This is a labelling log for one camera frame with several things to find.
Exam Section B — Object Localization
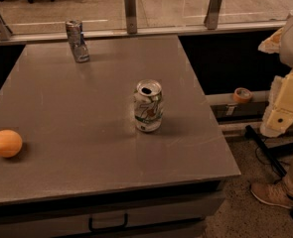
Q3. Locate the orange fruit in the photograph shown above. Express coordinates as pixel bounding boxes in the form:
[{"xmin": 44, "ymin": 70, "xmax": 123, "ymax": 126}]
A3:
[{"xmin": 0, "ymin": 130, "xmax": 23, "ymax": 158}]

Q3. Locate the white green 7up can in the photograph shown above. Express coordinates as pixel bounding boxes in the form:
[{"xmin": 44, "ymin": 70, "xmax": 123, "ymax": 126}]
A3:
[{"xmin": 133, "ymin": 79, "xmax": 164, "ymax": 133}]

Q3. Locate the clear glass barrier panel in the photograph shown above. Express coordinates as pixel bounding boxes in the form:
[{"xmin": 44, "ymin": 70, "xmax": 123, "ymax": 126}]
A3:
[{"xmin": 0, "ymin": 0, "xmax": 293, "ymax": 35}]

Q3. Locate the orange tape roll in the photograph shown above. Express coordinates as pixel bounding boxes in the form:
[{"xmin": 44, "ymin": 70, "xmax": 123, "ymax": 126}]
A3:
[{"xmin": 232, "ymin": 87, "xmax": 252, "ymax": 103}]

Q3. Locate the grey drawer front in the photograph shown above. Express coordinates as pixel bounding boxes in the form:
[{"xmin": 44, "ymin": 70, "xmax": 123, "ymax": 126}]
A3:
[{"xmin": 0, "ymin": 191, "xmax": 224, "ymax": 238}]

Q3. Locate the brown shoe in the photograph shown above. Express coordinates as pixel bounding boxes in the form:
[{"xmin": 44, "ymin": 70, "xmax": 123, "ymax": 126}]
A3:
[{"xmin": 250, "ymin": 181, "xmax": 293, "ymax": 209}]

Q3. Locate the black bar on floor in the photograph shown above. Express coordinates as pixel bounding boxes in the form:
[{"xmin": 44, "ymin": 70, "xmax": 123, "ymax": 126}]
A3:
[{"xmin": 245, "ymin": 125, "xmax": 287, "ymax": 178}]

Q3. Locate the black drawer handle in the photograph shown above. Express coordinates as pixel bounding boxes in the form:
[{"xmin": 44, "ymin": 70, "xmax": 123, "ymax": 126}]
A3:
[{"xmin": 87, "ymin": 213, "xmax": 128, "ymax": 234}]

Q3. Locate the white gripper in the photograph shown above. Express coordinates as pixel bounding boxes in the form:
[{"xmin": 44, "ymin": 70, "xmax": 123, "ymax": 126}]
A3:
[{"xmin": 258, "ymin": 11, "xmax": 293, "ymax": 138}]

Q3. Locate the crushed silver blue can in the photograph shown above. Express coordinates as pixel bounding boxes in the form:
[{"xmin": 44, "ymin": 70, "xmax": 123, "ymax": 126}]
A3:
[{"xmin": 66, "ymin": 20, "xmax": 89, "ymax": 62}]

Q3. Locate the right metal bracket post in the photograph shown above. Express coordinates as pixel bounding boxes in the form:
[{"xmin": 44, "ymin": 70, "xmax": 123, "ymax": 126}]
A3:
[{"xmin": 204, "ymin": 0, "xmax": 222, "ymax": 30}]

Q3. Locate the middle metal bracket post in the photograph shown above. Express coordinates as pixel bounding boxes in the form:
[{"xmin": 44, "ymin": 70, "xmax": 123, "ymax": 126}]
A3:
[{"xmin": 124, "ymin": 0, "xmax": 137, "ymax": 34}]

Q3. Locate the black cable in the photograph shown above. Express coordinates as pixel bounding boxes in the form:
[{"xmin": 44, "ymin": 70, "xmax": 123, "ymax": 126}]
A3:
[{"xmin": 254, "ymin": 144, "xmax": 291, "ymax": 167}]

